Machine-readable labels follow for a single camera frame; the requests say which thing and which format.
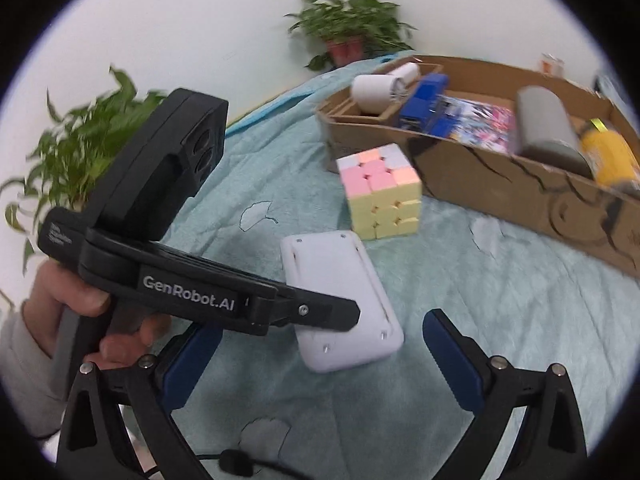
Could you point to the white power bank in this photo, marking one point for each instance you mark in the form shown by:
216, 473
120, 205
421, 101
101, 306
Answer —
345, 270

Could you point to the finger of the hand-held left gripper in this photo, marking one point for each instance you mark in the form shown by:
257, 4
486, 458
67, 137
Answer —
320, 312

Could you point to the potted plant red pot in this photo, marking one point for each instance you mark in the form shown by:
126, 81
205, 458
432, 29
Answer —
350, 20

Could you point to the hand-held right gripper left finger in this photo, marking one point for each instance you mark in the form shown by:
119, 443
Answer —
192, 365

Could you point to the brown cardboard box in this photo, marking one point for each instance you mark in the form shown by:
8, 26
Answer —
500, 185

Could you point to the blue stapler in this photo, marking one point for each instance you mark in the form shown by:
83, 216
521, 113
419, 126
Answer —
425, 97

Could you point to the white spray bottle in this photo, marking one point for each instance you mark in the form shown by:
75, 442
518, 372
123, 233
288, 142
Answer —
407, 71

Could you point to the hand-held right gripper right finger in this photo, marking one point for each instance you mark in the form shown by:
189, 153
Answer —
452, 360

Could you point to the grey metal can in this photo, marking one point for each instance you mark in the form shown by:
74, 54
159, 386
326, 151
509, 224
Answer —
542, 120

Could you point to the large leafy green plant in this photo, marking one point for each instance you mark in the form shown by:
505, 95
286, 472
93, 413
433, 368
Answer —
65, 160

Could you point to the yellow label jar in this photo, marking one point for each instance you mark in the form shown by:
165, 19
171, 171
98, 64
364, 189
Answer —
610, 152

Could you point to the pink blue printed box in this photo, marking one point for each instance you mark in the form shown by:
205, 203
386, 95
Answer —
480, 122

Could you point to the person's left forearm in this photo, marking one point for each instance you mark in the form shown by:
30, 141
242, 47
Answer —
30, 385

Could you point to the person's left hand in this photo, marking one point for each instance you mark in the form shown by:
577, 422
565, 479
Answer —
65, 290

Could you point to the white portable fan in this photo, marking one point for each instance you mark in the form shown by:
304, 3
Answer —
372, 92

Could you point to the pastel puzzle cube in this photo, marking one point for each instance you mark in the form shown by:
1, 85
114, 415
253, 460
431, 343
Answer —
380, 195

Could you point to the small glass candle jar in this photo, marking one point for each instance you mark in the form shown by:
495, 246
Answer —
552, 66

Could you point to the light green quilted blanket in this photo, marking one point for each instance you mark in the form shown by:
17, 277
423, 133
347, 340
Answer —
300, 410

